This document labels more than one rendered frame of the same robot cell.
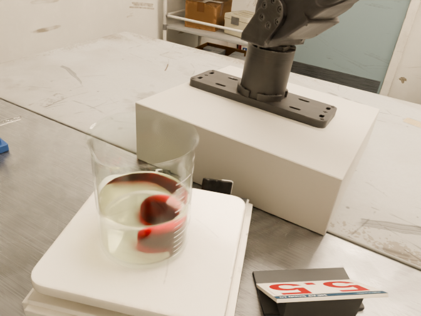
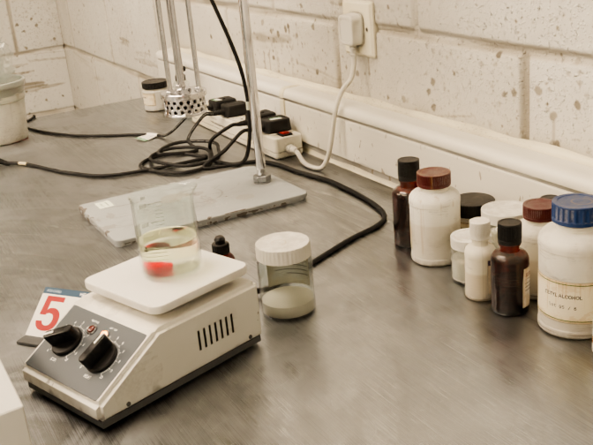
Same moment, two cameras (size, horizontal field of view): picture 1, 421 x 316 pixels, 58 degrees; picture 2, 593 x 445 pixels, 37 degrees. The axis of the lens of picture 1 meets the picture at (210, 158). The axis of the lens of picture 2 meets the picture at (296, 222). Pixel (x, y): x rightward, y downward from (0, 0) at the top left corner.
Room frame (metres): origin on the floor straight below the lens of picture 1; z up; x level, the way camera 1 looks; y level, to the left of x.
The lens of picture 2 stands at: (0.76, 0.62, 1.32)
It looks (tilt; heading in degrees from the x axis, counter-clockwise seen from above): 20 degrees down; 216
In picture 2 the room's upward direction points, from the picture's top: 5 degrees counter-clockwise
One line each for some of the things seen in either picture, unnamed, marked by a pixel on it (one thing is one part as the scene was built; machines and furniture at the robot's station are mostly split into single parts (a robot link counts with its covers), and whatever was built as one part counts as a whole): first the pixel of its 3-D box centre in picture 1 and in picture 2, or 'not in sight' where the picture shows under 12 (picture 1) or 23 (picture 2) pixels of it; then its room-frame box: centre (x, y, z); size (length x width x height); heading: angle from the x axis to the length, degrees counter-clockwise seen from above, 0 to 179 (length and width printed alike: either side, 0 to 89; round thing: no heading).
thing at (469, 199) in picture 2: not in sight; (473, 221); (-0.18, 0.19, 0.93); 0.05 x 0.05 x 0.06
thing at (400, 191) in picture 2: not in sight; (409, 201); (-0.16, 0.12, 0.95); 0.04 x 0.04 x 0.11
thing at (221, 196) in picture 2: not in sight; (191, 201); (-0.17, -0.26, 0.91); 0.30 x 0.20 x 0.01; 153
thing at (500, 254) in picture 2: not in sight; (509, 266); (-0.03, 0.30, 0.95); 0.04 x 0.04 x 0.10
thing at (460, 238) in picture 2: not in sight; (471, 256); (-0.09, 0.23, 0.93); 0.05 x 0.05 x 0.05
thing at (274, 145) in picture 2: not in sight; (241, 125); (-0.52, -0.44, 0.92); 0.40 x 0.06 x 0.04; 63
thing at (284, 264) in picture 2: not in sight; (285, 275); (0.07, 0.09, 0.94); 0.06 x 0.06 x 0.08
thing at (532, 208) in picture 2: not in sight; (540, 247); (-0.08, 0.31, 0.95); 0.06 x 0.06 x 0.10
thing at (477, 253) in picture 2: not in sight; (480, 258); (-0.05, 0.26, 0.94); 0.03 x 0.03 x 0.09
